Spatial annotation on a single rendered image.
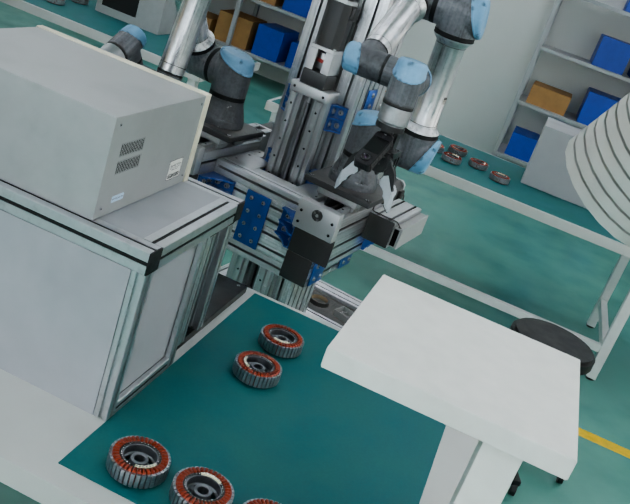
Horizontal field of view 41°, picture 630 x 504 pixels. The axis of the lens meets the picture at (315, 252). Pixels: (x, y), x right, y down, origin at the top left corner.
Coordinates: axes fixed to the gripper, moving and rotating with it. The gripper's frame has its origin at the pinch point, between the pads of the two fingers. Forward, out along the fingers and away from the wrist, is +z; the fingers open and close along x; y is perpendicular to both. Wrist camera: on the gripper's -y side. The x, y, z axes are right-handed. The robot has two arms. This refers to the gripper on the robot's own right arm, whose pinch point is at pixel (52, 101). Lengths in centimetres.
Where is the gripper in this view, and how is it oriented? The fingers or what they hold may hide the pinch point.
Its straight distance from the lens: 233.7
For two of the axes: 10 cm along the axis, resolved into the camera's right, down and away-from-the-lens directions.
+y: 8.6, 5.1, -0.7
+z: -4.5, 6.8, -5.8
